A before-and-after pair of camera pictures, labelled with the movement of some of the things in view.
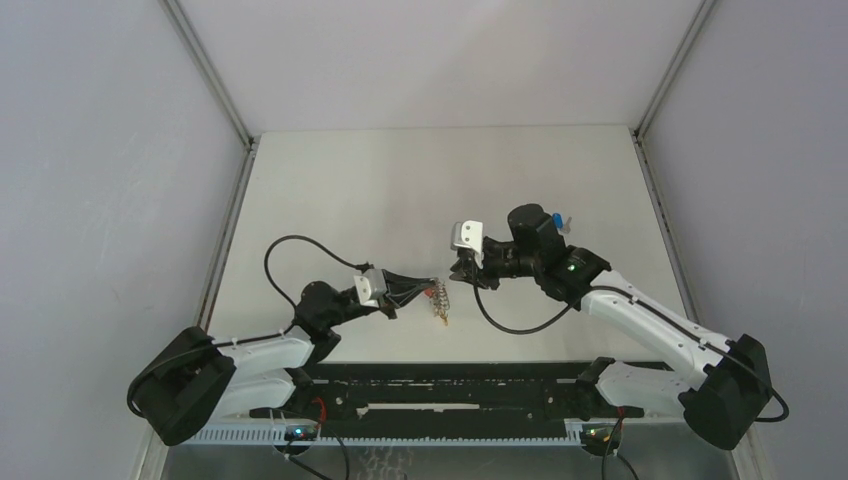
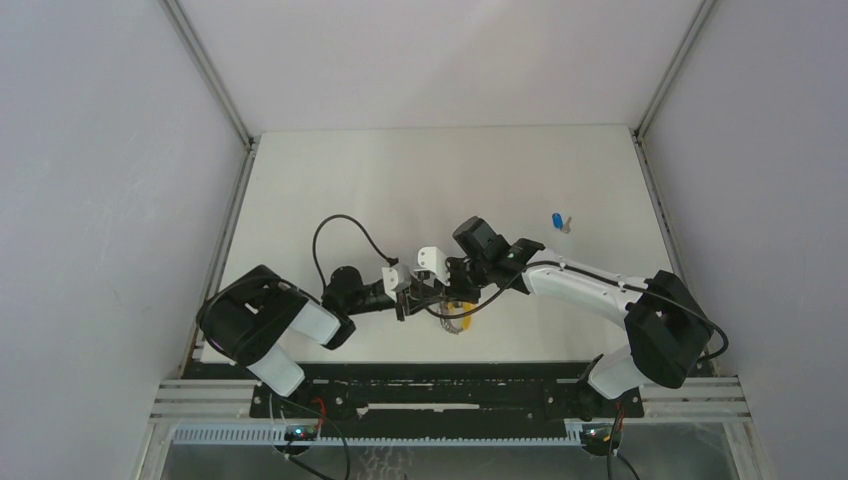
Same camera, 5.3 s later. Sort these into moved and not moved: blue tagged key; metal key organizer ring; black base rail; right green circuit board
Moved: metal key organizer ring
Not moved: black base rail; right green circuit board; blue tagged key
